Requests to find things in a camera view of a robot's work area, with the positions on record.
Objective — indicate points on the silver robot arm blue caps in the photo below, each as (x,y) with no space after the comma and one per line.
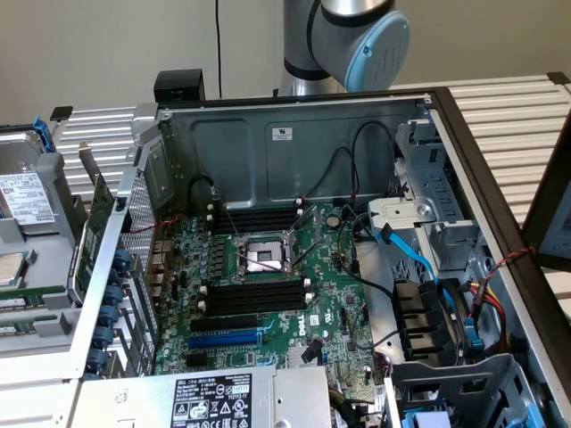
(303,44)

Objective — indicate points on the black RAM slot white latches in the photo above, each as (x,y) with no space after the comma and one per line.
(254,294)
(254,222)
(254,309)
(254,211)

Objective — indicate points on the silver metal socket cover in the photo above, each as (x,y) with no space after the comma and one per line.
(317,218)

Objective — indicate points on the silver coin battery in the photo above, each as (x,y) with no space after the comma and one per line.
(333,219)

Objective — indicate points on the CPU socket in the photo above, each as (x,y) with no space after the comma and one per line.
(263,258)

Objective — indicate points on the thin metal locking lever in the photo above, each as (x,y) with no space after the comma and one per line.
(232,223)
(263,263)

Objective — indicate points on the open black silver PC case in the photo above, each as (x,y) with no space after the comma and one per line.
(312,151)

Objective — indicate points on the green Dell motherboard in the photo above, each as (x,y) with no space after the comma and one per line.
(330,276)

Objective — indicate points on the long black expansion slot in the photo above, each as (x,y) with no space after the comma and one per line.
(223,324)

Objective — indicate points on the long blue expansion slot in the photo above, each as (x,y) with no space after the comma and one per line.
(223,341)

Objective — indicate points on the small silver heat sink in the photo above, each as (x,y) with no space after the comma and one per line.
(303,356)

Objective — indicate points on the silver metal disk bay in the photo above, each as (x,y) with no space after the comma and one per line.
(446,232)

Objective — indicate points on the black plastic fan shroud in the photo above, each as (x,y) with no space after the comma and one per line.
(415,312)

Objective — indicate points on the black box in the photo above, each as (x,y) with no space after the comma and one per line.
(178,82)

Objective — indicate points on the blue card retention latch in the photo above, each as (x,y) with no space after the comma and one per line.
(101,335)
(107,315)
(112,295)
(120,259)
(95,356)

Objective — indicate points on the short black expansion slot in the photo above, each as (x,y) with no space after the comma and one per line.
(196,360)

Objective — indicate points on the green graphics card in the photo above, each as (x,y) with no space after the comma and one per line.
(96,209)

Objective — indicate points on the blue plastic clip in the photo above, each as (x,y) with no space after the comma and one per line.
(475,343)

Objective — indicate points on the grey drive tray with disk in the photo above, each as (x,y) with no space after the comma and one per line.
(49,249)

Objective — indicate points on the silver power supply with label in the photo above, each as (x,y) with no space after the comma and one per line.
(134,401)

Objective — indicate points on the black table corner cap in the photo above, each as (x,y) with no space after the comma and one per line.
(557,77)
(61,112)

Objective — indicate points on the grey metal drive cage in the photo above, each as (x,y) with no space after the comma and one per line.
(468,383)

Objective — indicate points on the silver hard disk white label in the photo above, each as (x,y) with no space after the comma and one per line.
(27,196)

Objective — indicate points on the black framed panel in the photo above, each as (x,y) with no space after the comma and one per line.
(548,214)

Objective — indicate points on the silver CPU chip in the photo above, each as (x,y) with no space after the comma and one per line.
(11,269)

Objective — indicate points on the blue plastic disk bracket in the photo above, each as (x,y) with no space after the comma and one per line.
(43,134)

